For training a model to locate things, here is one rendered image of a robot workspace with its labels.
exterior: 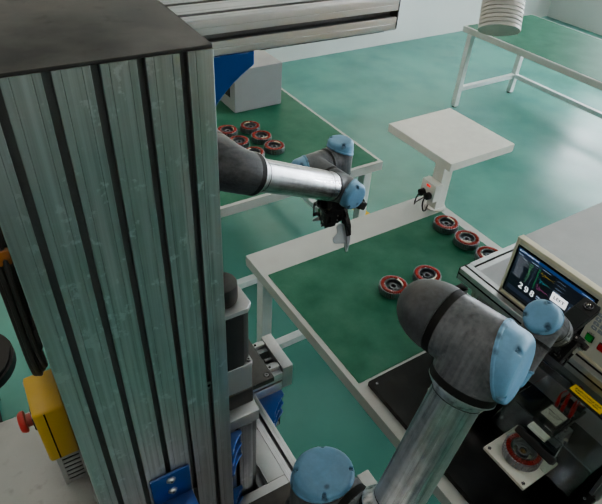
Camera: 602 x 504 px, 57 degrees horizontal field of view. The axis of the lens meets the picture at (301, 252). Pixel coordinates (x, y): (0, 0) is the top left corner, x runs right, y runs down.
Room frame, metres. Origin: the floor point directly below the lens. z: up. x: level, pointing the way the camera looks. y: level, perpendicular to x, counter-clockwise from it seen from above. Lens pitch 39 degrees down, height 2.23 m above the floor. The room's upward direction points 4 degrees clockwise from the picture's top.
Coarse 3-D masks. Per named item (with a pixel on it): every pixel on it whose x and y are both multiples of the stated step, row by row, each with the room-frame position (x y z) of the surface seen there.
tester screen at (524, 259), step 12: (516, 264) 1.24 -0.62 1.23; (528, 264) 1.21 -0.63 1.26; (540, 264) 1.18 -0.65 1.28; (516, 276) 1.23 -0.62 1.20; (528, 276) 1.20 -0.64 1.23; (540, 276) 1.17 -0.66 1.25; (552, 276) 1.15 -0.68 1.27; (516, 288) 1.22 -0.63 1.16; (540, 288) 1.16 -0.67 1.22; (552, 288) 1.14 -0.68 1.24; (564, 288) 1.11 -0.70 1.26; (576, 288) 1.09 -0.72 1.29; (576, 300) 1.08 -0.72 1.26; (564, 312) 1.09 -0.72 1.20
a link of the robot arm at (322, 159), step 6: (318, 150) 1.37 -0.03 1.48; (324, 150) 1.36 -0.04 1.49; (306, 156) 1.32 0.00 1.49; (312, 156) 1.32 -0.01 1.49; (318, 156) 1.33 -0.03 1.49; (324, 156) 1.34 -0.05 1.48; (330, 156) 1.34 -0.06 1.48; (294, 162) 1.30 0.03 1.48; (300, 162) 1.29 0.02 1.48; (306, 162) 1.30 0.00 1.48; (312, 162) 1.30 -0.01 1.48; (318, 162) 1.30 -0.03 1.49; (324, 162) 1.30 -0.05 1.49; (330, 162) 1.33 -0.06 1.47; (318, 168) 1.28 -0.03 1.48; (324, 168) 1.27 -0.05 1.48
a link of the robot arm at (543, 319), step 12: (540, 300) 0.87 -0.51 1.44; (528, 312) 0.85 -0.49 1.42; (540, 312) 0.84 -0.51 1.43; (552, 312) 0.83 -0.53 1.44; (528, 324) 0.83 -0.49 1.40; (540, 324) 0.82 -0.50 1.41; (552, 324) 0.81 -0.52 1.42; (564, 324) 0.84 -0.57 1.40; (540, 336) 0.82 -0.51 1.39; (552, 336) 0.82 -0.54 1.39; (564, 336) 0.85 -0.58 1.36
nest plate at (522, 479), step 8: (496, 440) 0.96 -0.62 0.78; (488, 448) 0.93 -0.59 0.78; (496, 448) 0.93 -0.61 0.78; (496, 456) 0.91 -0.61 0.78; (504, 464) 0.88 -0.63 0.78; (512, 472) 0.86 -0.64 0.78; (520, 472) 0.86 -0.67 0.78; (528, 472) 0.86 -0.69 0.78; (536, 472) 0.86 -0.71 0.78; (520, 480) 0.84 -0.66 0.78; (528, 480) 0.84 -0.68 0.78; (536, 480) 0.84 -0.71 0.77; (520, 488) 0.82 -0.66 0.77
